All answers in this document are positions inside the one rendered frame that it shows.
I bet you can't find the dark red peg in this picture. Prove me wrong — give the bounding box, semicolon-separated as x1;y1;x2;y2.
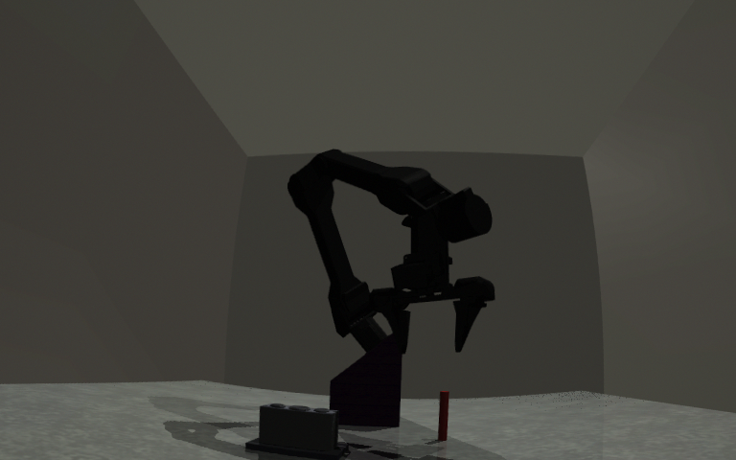
438;391;449;441

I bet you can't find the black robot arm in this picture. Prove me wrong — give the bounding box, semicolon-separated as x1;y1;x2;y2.
287;149;493;354

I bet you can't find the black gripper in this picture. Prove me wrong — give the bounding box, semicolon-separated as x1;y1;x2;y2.
369;244;495;355

